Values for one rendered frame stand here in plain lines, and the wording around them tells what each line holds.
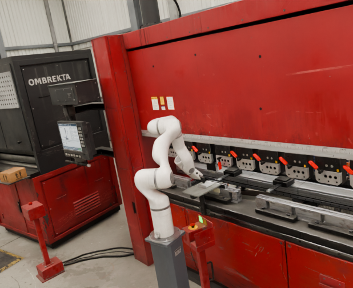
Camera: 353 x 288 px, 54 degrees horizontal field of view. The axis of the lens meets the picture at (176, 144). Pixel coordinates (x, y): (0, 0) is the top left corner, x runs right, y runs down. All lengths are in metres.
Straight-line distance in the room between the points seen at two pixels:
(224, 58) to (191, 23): 0.37
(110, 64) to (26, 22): 6.89
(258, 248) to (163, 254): 0.79
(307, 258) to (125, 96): 2.02
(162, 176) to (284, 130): 0.83
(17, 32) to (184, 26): 7.46
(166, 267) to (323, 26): 1.60
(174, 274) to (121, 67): 1.90
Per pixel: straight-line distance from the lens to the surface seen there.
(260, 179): 2.86
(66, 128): 3.43
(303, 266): 2.46
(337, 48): 2.03
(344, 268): 2.31
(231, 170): 2.97
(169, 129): 2.13
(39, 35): 10.08
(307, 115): 2.15
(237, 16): 2.33
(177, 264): 2.18
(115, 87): 3.20
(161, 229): 2.07
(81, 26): 10.19
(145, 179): 1.97
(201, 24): 2.54
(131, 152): 3.31
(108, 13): 9.33
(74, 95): 3.20
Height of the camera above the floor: 2.02
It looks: 14 degrees down
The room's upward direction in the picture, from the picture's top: 9 degrees counter-clockwise
